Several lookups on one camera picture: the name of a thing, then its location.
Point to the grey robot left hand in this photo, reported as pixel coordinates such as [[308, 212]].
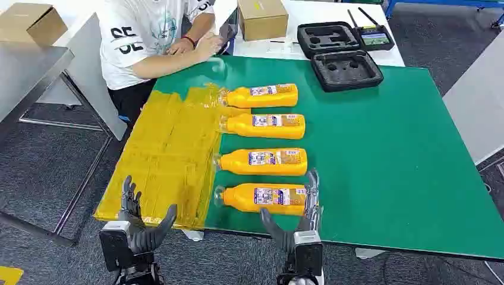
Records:
[[151, 238]]

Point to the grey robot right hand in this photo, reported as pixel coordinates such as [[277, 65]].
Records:
[[283, 238]]

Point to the orange detergent bottle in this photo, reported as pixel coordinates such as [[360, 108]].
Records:
[[240, 198], [271, 100], [236, 163], [271, 131]]

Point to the white table foot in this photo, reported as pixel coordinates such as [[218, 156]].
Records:
[[193, 235], [368, 253]]

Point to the yellow plastic sheet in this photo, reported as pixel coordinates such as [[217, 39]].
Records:
[[169, 157]]

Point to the green table mat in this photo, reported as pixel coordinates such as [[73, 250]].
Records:
[[374, 157]]

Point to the yellow floor marker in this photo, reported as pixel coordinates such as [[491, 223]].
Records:
[[10, 275]]

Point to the black foam-lined case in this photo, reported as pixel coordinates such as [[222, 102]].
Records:
[[346, 71]]

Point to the pale grey desk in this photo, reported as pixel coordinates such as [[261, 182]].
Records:
[[88, 71]]

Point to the seated person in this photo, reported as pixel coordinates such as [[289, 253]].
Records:
[[134, 59]]

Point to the person's left hand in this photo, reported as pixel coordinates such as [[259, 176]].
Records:
[[179, 48]]

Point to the person's hand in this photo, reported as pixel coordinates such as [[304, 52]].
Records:
[[179, 48], [209, 45]]

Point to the black pen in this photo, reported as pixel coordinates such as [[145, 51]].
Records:
[[283, 41]]

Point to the person's right hand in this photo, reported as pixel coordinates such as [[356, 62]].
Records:
[[209, 45]]

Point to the steel table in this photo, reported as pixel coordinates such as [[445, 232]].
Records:
[[27, 74]]

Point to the cardboard box with yellow mark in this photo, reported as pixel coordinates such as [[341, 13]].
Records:
[[262, 21]]

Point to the black remote with antennas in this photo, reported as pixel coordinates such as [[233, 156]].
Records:
[[374, 39]]

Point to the white table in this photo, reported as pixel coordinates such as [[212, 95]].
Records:
[[315, 11]]

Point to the light grey table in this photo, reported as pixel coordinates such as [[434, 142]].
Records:
[[478, 106]]

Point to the plain cardboard box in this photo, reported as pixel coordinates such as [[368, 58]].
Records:
[[27, 21]]

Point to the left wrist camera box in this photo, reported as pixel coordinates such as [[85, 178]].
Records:
[[114, 248]]

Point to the blue metal frame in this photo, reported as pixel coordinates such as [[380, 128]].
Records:
[[433, 3]]

